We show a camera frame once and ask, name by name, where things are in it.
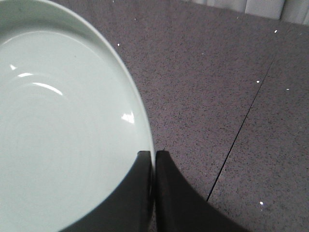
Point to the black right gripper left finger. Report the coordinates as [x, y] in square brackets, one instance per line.
[128, 208]

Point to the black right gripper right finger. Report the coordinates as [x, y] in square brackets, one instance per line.
[179, 208]

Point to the light green round plate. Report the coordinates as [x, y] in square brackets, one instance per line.
[71, 118]

